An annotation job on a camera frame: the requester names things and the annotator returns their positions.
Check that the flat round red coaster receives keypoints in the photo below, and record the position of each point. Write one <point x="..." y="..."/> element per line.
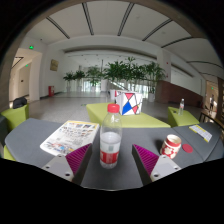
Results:
<point x="187" y="148"/>

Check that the red blue white patterned cube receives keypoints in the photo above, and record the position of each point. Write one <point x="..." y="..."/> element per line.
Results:
<point x="130" y="104"/>

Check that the wooden shelf unit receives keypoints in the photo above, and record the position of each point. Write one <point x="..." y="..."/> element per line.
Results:
<point x="220" y="98"/>

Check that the person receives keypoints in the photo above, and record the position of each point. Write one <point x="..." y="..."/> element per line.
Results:
<point x="212" y="101"/>

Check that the group of potted green plants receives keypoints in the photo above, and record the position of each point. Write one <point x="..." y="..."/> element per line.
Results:
<point x="116" y="71"/>

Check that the wooden bench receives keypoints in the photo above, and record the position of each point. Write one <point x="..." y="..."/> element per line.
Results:
<point x="211" y="118"/>

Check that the framed wall picture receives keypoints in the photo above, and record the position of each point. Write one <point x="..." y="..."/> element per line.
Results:
<point x="54" y="65"/>

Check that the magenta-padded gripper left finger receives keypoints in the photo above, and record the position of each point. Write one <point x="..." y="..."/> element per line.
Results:
<point x="60" y="165"/>

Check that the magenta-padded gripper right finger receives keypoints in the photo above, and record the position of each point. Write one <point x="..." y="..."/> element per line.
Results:
<point x="163" y="166"/>

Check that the colourful printed magazine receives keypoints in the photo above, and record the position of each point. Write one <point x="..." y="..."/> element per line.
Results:
<point x="68" y="136"/>

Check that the green exit sign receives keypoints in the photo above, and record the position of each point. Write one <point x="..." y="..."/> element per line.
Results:
<point x="31" y="47"/>

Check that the lime green seat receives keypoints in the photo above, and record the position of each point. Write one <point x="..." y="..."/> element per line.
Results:
<point x="15" y="117"/>

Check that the yellow and white brochure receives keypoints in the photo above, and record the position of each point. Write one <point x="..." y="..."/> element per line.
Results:
<point x="200" y="132"/>

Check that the wide lime green ottoman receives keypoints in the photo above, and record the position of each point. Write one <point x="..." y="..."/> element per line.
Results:
<point x="140" y="120"/>

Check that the red fire extinguisher box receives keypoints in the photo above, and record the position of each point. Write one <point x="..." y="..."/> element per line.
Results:
<point x="51" y="91"/>

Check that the small clear plastic bottle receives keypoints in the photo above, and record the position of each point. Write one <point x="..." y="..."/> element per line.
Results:
<point x="181" y="107"/>

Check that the small lime green ottoman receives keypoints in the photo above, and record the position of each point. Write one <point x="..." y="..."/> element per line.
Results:
<point x="185" y="119"/>

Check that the clear red-capped water bottle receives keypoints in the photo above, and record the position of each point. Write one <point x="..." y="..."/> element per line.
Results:
<point x="110" y="143"/>

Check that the brown wooden counter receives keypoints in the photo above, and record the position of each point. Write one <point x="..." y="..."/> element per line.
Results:
<point x="176" y="94"/>

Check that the black bag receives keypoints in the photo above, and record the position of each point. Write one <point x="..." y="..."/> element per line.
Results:
<point x="19" y="102"/>

